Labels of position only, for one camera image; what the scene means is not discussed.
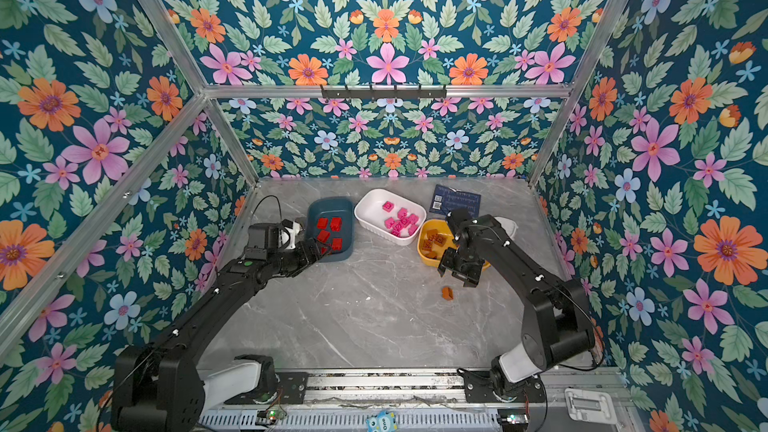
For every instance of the white device on rail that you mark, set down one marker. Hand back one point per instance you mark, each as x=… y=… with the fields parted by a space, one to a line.
x=590 y=406

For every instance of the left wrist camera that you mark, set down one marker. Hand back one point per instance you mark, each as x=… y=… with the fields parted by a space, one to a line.
x=271 y=237

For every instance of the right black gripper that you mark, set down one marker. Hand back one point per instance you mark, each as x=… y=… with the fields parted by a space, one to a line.
x=459 y=261

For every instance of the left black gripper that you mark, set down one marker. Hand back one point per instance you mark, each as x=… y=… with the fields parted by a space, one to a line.
x=306 y=258

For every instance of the teal plastic container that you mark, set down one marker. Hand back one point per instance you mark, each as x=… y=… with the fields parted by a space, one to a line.
x=329 y=208

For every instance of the black hook rail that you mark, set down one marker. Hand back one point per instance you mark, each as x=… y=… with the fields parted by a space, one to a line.
x=371 y=92

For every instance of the blue owl toy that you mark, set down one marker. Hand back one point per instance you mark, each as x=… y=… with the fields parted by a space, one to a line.
x=384 y=421

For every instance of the pink lego brick cluster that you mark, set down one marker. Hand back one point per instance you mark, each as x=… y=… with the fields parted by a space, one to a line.
x=393 y=226

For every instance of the small white round dish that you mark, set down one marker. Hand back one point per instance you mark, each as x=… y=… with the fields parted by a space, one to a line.
x=509 y=226

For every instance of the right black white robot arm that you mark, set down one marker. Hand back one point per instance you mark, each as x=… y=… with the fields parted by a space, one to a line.
x=556 y=324

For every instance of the pink double lego brick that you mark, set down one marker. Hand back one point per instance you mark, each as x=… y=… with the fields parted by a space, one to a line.
x=406 y=217

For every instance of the yellow plastic container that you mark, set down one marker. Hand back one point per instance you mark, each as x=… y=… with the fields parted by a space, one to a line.
x=442 y=227

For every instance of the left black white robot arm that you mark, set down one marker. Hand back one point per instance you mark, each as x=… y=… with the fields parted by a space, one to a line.
x=158 y=387

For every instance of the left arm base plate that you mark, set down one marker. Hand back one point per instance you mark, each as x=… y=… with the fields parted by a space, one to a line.
x=286 y=388

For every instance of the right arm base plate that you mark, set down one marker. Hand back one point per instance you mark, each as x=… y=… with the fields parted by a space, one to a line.
x=487 y=386

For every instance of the large red lego brick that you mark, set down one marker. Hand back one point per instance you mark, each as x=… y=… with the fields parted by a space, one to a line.
x=324 y=235

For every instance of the dark blue printed card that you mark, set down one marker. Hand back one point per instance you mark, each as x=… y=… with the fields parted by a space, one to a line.
x=446 y=199

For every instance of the white plastic container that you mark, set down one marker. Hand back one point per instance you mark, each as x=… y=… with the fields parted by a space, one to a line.
x=372 y=217

